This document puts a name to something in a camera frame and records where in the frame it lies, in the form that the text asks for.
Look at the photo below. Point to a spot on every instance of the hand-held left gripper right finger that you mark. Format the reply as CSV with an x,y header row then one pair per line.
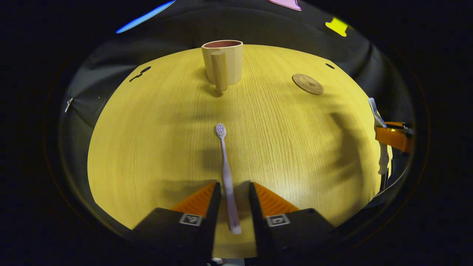
x,y
257,221

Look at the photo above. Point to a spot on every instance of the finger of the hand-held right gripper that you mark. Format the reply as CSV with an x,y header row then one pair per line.
x,y
393,136

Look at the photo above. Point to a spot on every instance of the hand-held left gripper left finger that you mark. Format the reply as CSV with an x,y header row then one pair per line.
x,y
214,221

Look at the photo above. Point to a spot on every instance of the white toothpaste tube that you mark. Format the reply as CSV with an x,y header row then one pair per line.
x,y
383,159

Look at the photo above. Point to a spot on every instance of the pale pink toothbrush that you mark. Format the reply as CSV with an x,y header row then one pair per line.
x,y
227,177

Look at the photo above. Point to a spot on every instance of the round brown coaster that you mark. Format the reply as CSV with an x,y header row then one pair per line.
x,y
308,84

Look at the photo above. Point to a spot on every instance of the beige cup with brown inside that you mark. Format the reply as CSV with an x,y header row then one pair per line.
x,y
231,62

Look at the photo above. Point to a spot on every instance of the black backdrop cloth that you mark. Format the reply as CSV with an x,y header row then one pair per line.
x,y
266,26

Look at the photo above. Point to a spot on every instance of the small white clip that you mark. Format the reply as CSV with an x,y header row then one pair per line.
x,y
68,104

